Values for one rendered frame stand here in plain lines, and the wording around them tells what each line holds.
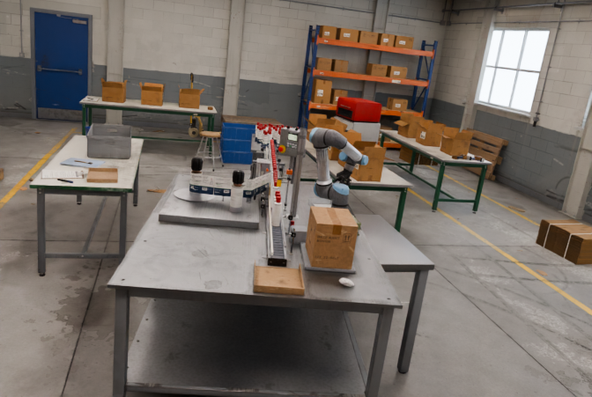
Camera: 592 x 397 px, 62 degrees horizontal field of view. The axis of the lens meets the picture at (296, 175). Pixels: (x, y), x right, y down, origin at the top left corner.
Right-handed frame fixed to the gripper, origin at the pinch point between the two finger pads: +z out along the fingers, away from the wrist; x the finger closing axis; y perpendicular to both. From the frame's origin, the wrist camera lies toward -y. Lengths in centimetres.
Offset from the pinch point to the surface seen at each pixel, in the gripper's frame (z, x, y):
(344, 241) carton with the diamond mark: 6, -41, 105
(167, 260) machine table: 48, -129, 84
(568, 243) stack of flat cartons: -4, 344, -64
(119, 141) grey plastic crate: 40, -162, -150
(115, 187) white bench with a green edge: 57, -158, -58
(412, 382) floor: 90, 47, 106
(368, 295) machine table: 24, -31, 132
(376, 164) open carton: -20, 84, -102
